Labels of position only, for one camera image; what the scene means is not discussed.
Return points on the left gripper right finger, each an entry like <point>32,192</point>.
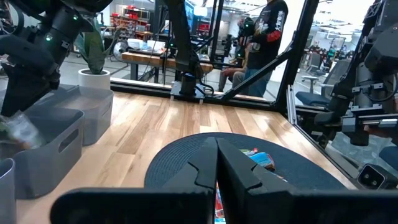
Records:
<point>236,174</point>

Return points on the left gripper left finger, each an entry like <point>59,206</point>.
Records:
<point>206,168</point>

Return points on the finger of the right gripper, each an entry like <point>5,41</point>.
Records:
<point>15,90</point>
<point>37,85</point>

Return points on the silver green granola bar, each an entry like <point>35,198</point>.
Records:
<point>248,152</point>
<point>21,130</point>

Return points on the blue red-ended granola bar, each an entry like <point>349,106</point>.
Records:
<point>262,159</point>
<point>219,205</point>

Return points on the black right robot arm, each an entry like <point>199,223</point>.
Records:
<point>183,46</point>

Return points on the black background robot arm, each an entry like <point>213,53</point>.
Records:
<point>247,28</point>

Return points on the white round plant pot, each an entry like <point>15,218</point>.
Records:
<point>93,81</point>

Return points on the round dark woven mat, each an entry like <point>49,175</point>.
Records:
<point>295,174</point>

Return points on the green snake plant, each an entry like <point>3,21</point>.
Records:
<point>93,53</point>

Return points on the grey plastic bin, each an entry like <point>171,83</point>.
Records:
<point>96,124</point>
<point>46,168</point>
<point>7,193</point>

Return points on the silver round fan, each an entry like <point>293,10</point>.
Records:
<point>119,50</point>

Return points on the person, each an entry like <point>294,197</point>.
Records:
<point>231,76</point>
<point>267,37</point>

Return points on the grey office chair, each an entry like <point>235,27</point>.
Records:
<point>311,98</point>

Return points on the clear plastic box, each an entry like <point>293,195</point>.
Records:
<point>136,43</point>

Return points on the red parts shelf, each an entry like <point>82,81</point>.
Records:
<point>130,15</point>

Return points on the wooden workbench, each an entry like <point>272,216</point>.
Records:
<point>146,59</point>

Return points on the black box white socket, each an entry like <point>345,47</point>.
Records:
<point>371,177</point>

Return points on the person's hand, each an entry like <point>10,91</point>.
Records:
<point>382,130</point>

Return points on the blue chair seat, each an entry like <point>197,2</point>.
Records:
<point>390,157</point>

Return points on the blue lit monitor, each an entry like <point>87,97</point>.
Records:
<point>189,14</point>

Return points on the black rig frame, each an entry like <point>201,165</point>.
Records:
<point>298,46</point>

